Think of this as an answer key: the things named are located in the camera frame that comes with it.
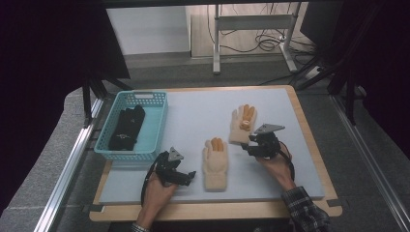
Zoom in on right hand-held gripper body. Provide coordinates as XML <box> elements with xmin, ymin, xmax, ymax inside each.
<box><xmin>249</xmin><ymin>123</ymin><xmax>286</xmax><ymax>160</ymax></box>

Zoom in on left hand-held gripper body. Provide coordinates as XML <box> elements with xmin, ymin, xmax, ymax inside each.
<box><xmin>154</xmin><ymin>146</ymin><xmax>186</xmax><ymax>188</ymax></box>

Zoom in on cream glove with tag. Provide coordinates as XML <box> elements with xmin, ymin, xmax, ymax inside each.
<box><xmin>228</xmin><ymin>103</ymin><xmax>258</xmax><ymax>146</ymax></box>

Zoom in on cream glove orange fingertips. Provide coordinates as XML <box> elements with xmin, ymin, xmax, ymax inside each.
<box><xmin>202</xmin><ymin>136</ymin><xmax>229</xmax><ymax>192</ymax></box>

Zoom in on teal plastic basket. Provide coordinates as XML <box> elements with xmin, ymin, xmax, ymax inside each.
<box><xmin>94</xmin><ymin>90</ymin><xmax>169</xmax><ymax>162</ymax></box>

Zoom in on black glove with logo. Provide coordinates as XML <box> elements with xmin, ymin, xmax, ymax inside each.
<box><xmin>107</xmin><ymin>106</ymin><xmax>143</xmax><ymax>152</ymax></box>

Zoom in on person's right hand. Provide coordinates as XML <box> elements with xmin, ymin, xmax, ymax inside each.
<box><xmin>256</xmin><ymin>143</ymin><xmax>297</xmax><ymax>191</ymax></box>

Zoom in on person's left hand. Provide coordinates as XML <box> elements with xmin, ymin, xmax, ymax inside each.
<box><xmin>142</xmin><ymin>173</ymin><xmax>179</xmax><ymax>225</ymax></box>

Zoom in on grey foam mat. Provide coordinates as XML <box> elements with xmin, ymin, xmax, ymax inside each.
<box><xmin>99</xmin><ymin>88</ymin><xmax>326</xmax><ymax>205</ymax></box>

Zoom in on black corner tape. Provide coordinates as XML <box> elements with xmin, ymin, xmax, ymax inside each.
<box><xmin>326</xmin><ymin>198</ymin><xmax>348</xmax><ymax>208</ymax></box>
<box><xmin>81</xmin><ymin>203</ymin><xmax>106</xmax><ymax>214</ymax></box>

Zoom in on white power strip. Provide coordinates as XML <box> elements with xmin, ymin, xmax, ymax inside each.
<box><xmin>304</xmin><ymin>65</ymin><xmax>322</xmax><ymax>80</ymax></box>

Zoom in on black tripod legs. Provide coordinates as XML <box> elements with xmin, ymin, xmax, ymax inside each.
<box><xmin>295</xmin><ymin>54</ymin><xmax>360</xmax><ymax>127</ymax></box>
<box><xmin>81</xmin><ymin>74</ymin><xmax>133</xmax><ymax>128</ymax></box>

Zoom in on white panel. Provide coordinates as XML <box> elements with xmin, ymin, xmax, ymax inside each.
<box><xmin>106</xmin><ymin>6</ymin><xmax>191</xmax><ymax>56</ymax></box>

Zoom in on dark curtain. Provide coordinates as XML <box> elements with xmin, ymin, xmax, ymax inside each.
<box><xmin>0</xmin><ymin>0</ymin><xmax>132</xmax><ymax>217</ymax></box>
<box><xmin>337</xmin><ymin>0</ymin><xmax>410</xmax><ymax>160</ymax></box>

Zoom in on right hand-held gripper black cable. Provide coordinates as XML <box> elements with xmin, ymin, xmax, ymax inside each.
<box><xmin>278</xmin><ymin>140</ymin><xmax>296</xmax><ymax>182</ymax></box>

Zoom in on aluminium rail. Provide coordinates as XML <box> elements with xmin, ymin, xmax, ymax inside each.
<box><xmin>33</xmin><ymin>98</ymin><xmax>106</xmax><ymax>232</ymax></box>
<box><xmin>330</xmin><ymin>94</ymin><xmax>410</xmax><ymax>224</ymax></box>

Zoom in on black floor cables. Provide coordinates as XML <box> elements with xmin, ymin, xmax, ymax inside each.
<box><xmin>206</xmin><ymin>3</ymin><xmax>320</xmax><ymax>55</ymax></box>

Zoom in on white metal stand frame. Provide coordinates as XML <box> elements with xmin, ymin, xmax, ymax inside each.
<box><xmin>212</xmin><ymin>3</ymin><xmax>300</xmax><ymax>76</ymax></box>

